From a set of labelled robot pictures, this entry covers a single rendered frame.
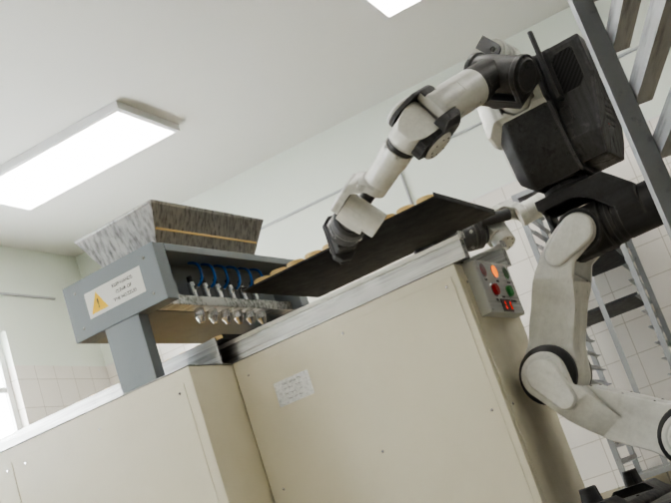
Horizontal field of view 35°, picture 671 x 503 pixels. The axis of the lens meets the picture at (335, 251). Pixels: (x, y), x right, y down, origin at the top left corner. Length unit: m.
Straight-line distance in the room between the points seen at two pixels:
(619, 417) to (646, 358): 4.17
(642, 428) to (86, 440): 1.42
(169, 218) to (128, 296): 0.28
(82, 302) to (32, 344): 4.83
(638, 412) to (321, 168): 5.22
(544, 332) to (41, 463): 1.40
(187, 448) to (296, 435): 0.28
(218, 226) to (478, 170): 4.08
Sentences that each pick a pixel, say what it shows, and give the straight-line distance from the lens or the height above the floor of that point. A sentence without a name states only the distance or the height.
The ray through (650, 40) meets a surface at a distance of 1.48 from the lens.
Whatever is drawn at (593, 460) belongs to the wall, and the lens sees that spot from 6.84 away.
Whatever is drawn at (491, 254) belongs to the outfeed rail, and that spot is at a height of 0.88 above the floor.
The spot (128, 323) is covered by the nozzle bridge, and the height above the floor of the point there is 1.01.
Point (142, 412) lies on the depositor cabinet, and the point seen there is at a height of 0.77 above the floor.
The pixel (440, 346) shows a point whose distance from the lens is 2.61.
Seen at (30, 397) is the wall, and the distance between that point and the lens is 7.59.
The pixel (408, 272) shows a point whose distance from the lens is 2.66.
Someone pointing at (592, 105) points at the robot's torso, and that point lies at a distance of 2.60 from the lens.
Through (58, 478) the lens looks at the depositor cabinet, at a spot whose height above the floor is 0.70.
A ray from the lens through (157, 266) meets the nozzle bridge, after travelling 2.82.
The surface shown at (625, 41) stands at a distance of 1.69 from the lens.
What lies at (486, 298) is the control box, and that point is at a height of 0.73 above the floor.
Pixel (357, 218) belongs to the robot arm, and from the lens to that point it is 2.46.
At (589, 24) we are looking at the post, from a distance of 1.70.
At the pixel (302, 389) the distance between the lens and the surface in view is 2.79.
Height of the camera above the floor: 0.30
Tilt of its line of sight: 15 degrees up
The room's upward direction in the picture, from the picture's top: 19 degrees counter-clockwise
